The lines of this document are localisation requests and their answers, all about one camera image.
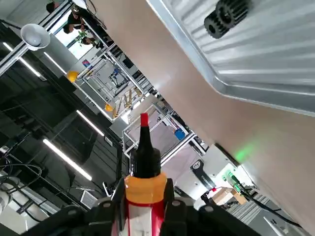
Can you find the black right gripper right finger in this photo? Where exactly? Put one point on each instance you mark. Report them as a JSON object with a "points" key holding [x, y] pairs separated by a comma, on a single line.
{"points": [[177, 216]]}

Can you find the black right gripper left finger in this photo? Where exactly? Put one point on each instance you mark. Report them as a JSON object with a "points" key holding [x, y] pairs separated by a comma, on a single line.
{"points": [[105, 216]]}

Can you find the yellow hard hat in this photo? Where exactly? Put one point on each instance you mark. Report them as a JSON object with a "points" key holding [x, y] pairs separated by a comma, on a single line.
{"points": [[72, 75]]}

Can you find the ribbed silver metal tray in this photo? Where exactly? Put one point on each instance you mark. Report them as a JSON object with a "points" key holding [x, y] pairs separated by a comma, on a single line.
{"points": [[258, 61]]}

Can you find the white desk lamp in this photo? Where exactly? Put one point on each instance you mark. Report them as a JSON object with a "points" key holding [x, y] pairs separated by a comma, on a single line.
{"points": [[34, 37]]}

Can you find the small black gear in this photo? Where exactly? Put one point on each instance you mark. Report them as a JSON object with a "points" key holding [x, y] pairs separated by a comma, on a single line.
{"points": [[212, 27], [237, 12]]}

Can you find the orange oil bottle black cap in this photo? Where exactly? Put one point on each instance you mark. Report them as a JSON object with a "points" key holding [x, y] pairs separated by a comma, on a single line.
{"points": [[145, 186]]}

